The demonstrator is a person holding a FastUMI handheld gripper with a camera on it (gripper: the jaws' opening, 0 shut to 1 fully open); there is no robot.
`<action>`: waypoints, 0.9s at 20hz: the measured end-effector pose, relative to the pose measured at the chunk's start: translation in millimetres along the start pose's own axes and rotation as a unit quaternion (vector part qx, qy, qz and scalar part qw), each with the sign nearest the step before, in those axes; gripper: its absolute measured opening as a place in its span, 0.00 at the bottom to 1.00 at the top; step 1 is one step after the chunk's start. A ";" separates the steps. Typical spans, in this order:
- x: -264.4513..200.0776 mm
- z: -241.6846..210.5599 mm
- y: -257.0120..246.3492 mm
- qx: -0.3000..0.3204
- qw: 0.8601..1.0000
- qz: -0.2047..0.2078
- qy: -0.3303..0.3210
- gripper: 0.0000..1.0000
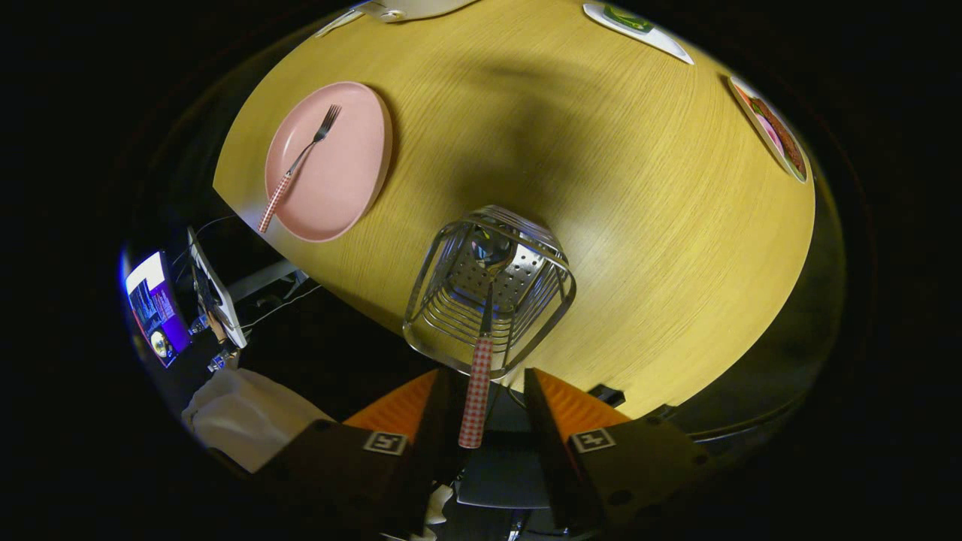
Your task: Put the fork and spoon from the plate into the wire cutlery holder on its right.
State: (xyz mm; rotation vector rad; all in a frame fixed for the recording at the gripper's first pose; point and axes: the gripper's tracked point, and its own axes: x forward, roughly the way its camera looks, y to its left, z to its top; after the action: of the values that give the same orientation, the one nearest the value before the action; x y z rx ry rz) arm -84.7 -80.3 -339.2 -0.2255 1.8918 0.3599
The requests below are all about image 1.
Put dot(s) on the silver laptop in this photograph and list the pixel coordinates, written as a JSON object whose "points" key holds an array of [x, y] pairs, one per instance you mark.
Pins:
{"points": [[218, 300]]}

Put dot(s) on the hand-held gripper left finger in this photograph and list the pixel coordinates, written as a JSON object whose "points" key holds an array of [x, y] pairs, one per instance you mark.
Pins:
{"points": [[436, 436]]}

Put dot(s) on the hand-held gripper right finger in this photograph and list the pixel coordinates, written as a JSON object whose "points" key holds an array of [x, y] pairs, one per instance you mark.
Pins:
{"points": [[545, 436]]}

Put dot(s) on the white plate of food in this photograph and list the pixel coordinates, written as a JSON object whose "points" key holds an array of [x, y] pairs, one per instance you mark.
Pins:
{"points": [[774, 131]]}

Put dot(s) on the lit computer monitor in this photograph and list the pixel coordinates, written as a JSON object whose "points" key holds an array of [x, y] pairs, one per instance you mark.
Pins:
{"points": [[154, 308]]}

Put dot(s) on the white square coaster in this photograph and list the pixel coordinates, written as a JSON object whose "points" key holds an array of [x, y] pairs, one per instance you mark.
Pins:
{"points": [[661, 41]]}

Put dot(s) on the green label drink bottle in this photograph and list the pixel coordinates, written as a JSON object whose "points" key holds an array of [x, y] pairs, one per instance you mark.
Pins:
{"points": [[627, 19]]}

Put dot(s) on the white toaster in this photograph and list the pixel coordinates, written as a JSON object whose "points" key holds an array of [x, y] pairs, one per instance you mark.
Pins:
{"points": [[421, 9]]}

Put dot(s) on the pink plate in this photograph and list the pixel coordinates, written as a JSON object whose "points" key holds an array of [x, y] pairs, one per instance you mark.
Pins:
{"points": [[346, 173]]}

